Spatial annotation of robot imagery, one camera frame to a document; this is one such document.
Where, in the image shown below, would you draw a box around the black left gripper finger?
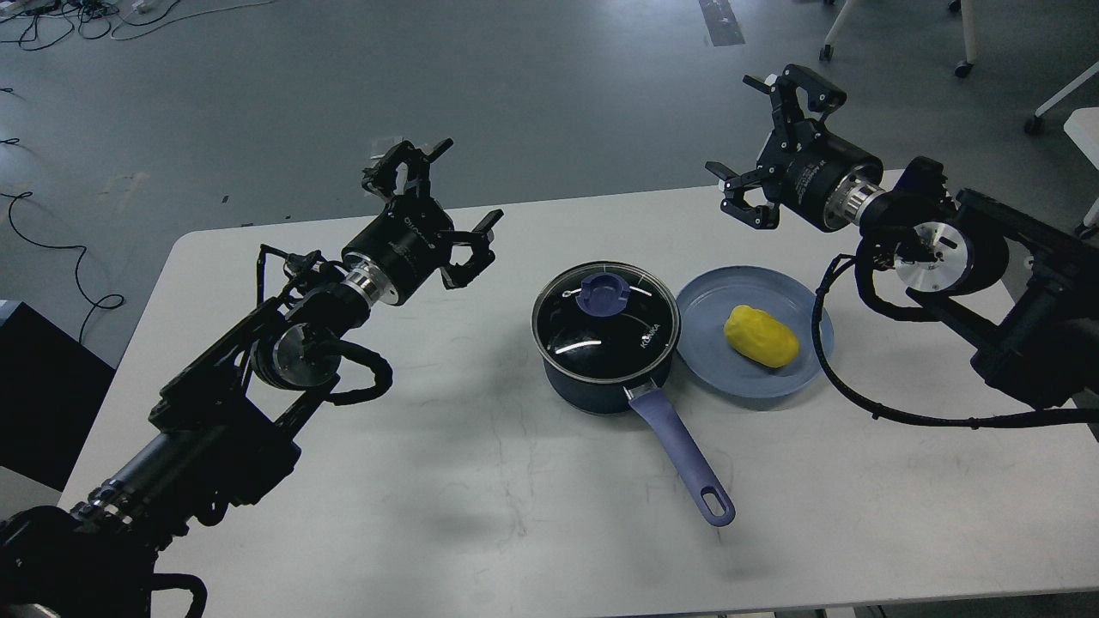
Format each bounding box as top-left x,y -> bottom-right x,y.
360,137 -> 454,203
437,209 -> 506,290

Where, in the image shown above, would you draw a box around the tangled cables top left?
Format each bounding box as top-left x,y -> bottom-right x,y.
0,0 -> 280,52

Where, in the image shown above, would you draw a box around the dark blue saucepan purple handle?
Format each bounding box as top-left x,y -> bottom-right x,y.
531,262 -> 737,528

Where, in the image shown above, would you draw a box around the black floor cable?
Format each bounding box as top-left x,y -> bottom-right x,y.
0,191 -> 126,344

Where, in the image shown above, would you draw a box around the black box at left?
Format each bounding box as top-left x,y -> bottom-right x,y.
1,299 -> 115,490

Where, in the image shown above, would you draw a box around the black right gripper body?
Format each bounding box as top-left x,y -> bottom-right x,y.
756,120 -> 884,233

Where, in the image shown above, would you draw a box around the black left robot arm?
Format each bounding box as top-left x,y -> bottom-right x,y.
3,137 -> 502,617

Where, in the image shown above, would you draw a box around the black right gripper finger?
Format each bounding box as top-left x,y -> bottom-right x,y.
743,64 -> 848,137
704,161 -> 780,230

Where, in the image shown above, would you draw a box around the white furniture at right edge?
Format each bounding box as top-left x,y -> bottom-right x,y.
1022,60 -> 1098,239

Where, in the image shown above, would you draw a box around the blue round plate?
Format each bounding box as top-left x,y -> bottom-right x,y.
677,265 -> 833,399

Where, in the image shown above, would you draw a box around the glass pot lid blue knob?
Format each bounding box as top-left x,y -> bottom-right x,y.
532,261 -> 682,383

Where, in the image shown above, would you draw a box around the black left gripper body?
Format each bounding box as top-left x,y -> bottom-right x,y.
342,197 -> 454,306

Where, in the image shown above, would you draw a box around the white chair legs with casters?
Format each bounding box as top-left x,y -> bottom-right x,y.
817,0 -> 981,80

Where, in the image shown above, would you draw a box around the yellow potato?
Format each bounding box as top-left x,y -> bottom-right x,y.
723,305 -> 800,369

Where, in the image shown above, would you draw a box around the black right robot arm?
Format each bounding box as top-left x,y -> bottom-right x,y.
706,64 -> 1098,430

